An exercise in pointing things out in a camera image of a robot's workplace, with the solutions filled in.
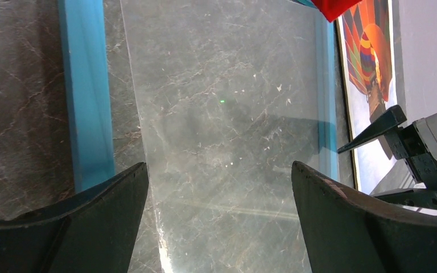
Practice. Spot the clear acrylic glazing sheet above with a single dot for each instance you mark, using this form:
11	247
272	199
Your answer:
226	98

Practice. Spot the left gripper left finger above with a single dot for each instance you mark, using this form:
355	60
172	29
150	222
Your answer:
93	231

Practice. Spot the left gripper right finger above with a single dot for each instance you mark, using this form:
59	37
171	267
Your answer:
348	231

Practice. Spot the hot-air balloon photo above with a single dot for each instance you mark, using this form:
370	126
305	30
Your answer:
367	55

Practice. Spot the red t-shirt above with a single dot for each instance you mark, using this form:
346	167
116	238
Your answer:
332	9

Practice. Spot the blue picture frame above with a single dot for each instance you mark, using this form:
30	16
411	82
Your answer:
82	32

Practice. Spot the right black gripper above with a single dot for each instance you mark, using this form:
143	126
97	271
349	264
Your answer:
405	144

